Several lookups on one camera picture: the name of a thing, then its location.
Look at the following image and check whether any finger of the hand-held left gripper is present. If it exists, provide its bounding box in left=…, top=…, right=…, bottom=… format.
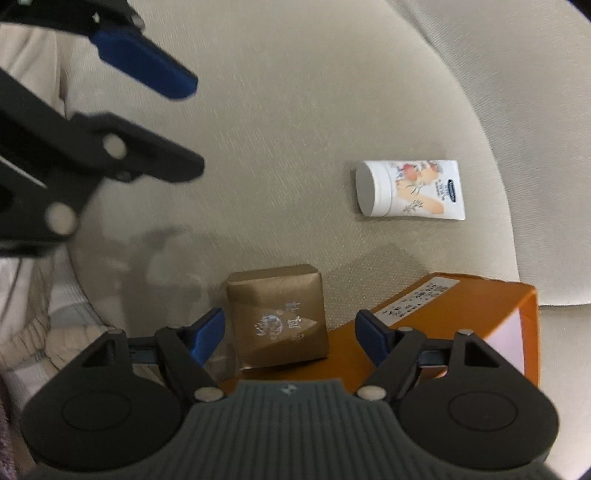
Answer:
left=0, top=69, right=206, bottom=237
left=0, top=0, right=199, bottom=100

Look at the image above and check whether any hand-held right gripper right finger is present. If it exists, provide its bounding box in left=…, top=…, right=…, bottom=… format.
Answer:
left=355, top=309, right=502, bottom=402

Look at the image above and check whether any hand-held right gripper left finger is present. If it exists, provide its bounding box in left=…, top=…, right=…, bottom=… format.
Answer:
left=83, top=307, right=227, bottom=402

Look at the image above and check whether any gold gift box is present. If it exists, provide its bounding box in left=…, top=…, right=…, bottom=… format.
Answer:
left=226, top=264, right=329, bottom=370

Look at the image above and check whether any orange cardboard box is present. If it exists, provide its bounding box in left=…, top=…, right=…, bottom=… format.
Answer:
left=217, top=273, right=540, bottom=393

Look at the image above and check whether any person's beige clothing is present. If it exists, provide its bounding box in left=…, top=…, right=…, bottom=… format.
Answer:
left=0, top=23, right=100, bottom=370

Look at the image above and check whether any white hand cream tube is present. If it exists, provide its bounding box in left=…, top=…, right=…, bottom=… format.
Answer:
left=355, top=159, right=466, bottom=221

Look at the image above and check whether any beige sofa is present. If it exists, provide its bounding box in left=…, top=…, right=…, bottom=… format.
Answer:
left=55, top=0, right=591, bottom=370

